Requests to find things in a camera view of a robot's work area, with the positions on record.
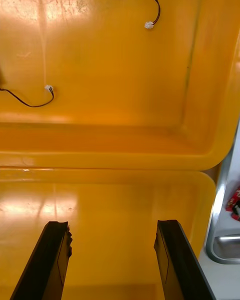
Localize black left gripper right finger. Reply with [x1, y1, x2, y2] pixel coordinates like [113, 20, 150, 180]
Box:
[153, 219, 217, 300]

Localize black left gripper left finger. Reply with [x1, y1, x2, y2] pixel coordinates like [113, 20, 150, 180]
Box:
[9, 221, 73, 300]

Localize steel tray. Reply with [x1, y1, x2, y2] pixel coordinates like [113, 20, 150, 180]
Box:
[203, 126, 240, 265]

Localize yellow-orange plastic bin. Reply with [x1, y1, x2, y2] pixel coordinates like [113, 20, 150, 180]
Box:
[0, 167, 217, 300]
[0, 0, 240, 171]

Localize round red circuit board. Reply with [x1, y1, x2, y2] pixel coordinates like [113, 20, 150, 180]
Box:
[225, 188, 240, 222]

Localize white sheet lining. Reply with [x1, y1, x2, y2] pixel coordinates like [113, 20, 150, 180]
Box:
[219, 129, 240, 237]

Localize solenoid with black cable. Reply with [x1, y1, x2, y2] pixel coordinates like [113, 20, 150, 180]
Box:
[0, 64, 55, 109]
[102, 0, 161, 30]

